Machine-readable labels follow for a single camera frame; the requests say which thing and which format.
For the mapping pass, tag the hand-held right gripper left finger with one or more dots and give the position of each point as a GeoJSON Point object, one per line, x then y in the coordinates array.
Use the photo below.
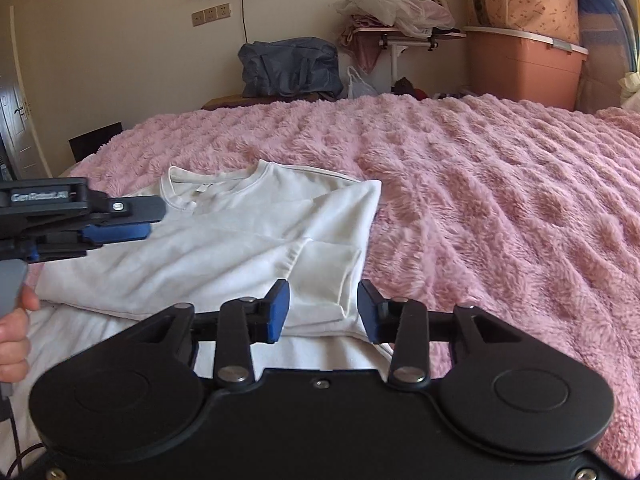
{"type": "Point", "coordinates": [278, 312]}

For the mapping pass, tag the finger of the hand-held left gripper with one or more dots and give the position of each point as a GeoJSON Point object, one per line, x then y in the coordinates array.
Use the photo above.
{"type": "Point", "coordinates": [137, 209]}
{"type": "Point", "coordinates": [120, 233]}

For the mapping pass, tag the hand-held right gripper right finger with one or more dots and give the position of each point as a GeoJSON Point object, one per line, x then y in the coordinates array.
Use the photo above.
{"type": "Point", "coordinates": [369, 317]}

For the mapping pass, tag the white printed sweatshirt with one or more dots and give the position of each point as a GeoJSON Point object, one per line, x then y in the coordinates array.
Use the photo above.
{"type": "Point", "coordinates": [225, 240]}

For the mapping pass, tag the pile of light clothes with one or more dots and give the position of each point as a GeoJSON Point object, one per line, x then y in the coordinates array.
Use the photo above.
{"type": "Point", "coordinates": [390, 10]}

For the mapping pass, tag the person's left hand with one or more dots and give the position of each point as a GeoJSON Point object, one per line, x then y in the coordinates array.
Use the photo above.
{"type": "Point", "coordinates": [12, 345]}

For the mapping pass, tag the black flat panel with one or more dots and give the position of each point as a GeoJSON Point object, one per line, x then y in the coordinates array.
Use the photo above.
{"type": "Point", "coordinates": [95, 141]}

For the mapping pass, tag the white room door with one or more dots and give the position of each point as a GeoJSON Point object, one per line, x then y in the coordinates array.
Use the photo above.
{"type": "Point", "coordinates": [15, 125]}

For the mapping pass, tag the white bed sheet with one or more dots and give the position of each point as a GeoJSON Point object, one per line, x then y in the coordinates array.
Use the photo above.
{"type": "Point", "coordinates": [75, 332]}

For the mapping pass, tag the pink fluffy blanket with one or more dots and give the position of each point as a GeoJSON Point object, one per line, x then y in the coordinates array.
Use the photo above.
{"type": "Point", "coordinates": [500, 210]}

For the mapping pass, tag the dark blue duffel bag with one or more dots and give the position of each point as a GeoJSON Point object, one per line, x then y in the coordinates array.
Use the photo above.
{"type": "Point", "coordinates": [290, 67]}

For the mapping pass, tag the white plastic bag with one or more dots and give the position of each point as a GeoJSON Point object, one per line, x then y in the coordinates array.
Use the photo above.
{"type": "Point", "coordinates": [361, 85]}

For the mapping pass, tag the dark red cloth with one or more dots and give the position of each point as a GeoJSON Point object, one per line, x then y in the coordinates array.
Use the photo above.
{"type": "Point", "coordinates": [407, 87]}

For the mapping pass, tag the pink hanging cloth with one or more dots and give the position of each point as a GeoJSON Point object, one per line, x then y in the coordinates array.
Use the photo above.
{"type": "Point", "coordinates": [365, 50]}

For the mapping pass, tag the pink plastic storage box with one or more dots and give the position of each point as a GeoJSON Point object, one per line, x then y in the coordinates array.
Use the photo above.
{"type": "Point", "coordinates": [525, 70]}

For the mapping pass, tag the white crumpled cloth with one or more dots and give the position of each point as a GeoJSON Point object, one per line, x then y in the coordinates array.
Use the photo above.
{"type": "Point", "coordinates": [631, 90]}

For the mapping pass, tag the floral fabric storage bag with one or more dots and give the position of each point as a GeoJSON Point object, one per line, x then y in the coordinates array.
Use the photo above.
{"type": "Point", "coordinates": [525, 0]}

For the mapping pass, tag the wall socket strip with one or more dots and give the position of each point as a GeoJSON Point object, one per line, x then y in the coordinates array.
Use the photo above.
{"type": "Point", "coordinates": [211, 14]}

